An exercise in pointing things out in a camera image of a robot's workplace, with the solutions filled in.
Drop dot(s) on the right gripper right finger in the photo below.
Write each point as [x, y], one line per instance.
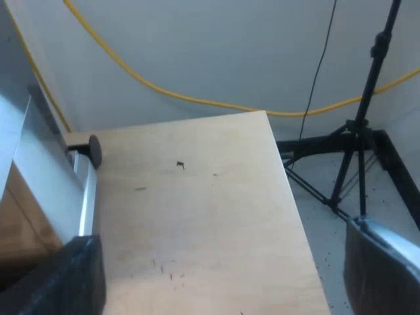
[384, 275]

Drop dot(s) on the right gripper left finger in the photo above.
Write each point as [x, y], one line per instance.
[55, 285]

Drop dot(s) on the steel espresso machine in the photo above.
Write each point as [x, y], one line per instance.
[33, 147]

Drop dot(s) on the black tripod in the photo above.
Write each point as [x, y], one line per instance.
[369, 85]

